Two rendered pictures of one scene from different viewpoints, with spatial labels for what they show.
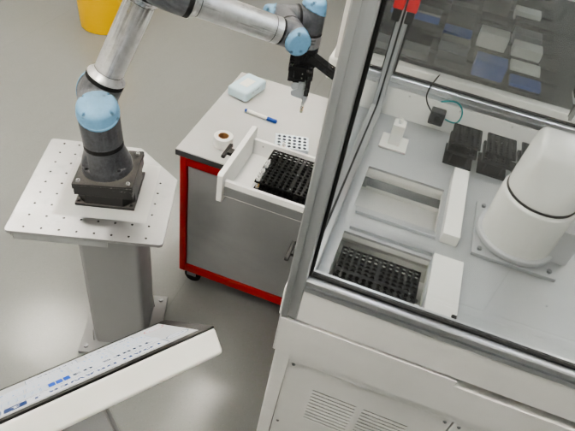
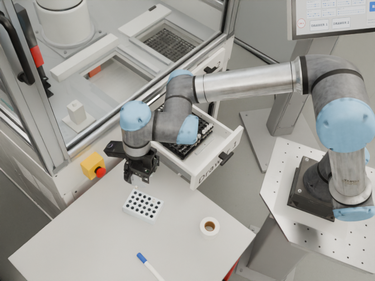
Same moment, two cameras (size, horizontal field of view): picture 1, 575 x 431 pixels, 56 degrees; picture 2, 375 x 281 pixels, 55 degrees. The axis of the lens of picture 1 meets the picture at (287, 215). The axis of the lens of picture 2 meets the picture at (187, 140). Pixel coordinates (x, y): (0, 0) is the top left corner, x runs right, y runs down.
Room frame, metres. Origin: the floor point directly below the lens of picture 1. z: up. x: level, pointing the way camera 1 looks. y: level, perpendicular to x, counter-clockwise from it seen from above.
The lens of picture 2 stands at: (2.09, 0.40, 1.99)
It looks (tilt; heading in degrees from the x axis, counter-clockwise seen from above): 54 degrees down; 205
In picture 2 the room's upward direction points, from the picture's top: 6 degrees clockwise
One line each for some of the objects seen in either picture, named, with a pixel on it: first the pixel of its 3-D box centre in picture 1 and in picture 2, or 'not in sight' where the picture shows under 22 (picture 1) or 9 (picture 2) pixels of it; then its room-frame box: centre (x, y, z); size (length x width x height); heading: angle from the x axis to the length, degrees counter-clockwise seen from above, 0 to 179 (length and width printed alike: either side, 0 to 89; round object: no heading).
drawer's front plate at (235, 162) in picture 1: (237, 162); (217, 157); (1.36, 0.19, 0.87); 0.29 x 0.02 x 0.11; 169
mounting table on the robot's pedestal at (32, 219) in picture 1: (104, 200); (315, 203); (1.24, 0.60, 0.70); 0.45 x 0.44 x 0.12; 98
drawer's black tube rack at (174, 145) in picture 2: (296, 182); (176, 129); (1.32, -0.01, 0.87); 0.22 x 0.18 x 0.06; 79
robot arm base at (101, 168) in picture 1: (105, 153); (328, 177); (1.24, 0.58, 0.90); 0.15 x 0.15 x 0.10
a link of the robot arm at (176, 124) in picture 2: (283, 19); (176, 123); (1.58, 0.13, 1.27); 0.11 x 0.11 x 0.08; 24
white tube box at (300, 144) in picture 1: (291, 145); (143, 206); (1.63, 0.04, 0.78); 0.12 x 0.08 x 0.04; 95
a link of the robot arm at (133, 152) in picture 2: (309, 40); (137, 141); (1.63, 0.04, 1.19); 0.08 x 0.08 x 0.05
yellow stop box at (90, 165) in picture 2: not in sight; (94, 166); (1.62, -0.17, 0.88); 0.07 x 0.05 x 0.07; 169
